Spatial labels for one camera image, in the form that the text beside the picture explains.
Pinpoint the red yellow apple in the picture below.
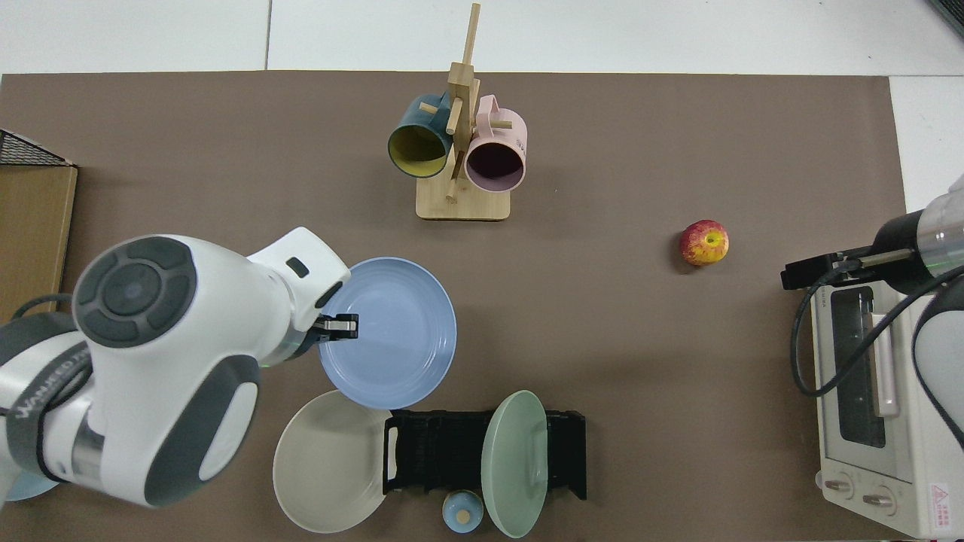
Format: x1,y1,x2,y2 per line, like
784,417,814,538
679,219,729,266

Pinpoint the beige plate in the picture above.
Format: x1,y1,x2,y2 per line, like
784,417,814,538
273,389,394,534

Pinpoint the black dish rack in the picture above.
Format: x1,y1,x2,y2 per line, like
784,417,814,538
383,409,587,501

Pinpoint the pale green plate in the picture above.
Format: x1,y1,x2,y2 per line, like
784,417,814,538
481,390,549,539

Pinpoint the light blue plate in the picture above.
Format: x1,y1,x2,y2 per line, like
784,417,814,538
0,470,61,503

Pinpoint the wooden cup stand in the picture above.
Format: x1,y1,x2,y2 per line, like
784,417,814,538
416,3,513,222

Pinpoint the dark blue cup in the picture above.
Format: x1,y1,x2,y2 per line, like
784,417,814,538
387,93,454,179

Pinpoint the pale toaster oven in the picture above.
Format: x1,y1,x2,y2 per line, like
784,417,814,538
810,282,964,540

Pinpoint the small blue round thing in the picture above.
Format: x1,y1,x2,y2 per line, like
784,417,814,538
442,489,484,534

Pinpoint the pink cup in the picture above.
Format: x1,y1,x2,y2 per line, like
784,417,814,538
464,95,528,193

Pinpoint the dark corner object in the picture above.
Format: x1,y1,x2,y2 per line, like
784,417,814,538
930,0,964,37

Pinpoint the brown table cloth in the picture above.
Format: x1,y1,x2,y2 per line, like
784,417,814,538
0,71,908,542

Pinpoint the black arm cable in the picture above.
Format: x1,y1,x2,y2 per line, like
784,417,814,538
791,256,964,397

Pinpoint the wire basket with wooden floor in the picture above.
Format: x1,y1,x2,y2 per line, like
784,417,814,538
0,128,78,321

